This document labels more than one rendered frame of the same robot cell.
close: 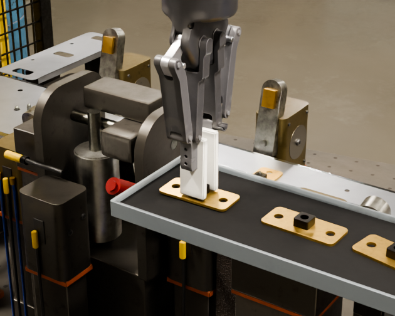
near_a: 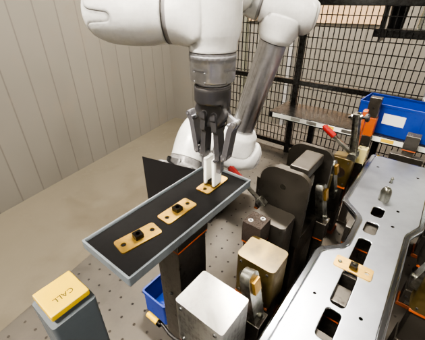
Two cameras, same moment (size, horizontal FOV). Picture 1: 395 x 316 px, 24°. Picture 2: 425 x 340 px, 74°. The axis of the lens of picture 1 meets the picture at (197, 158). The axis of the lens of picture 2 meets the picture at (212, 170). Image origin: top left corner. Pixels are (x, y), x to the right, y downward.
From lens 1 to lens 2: 108 cm
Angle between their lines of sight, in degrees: 80
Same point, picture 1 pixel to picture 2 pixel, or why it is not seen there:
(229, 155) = (384, 256)
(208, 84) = (215, 138)
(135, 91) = (305, 161)
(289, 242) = (165, 205)
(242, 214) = (193, 194)
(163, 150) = (274, 183)
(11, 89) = (416, 175)
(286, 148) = (423, 293)
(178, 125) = (195, 142)
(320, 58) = not seen: outside the picture
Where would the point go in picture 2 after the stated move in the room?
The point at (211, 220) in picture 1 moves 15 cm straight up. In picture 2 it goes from (190, 186) to (187, 128)
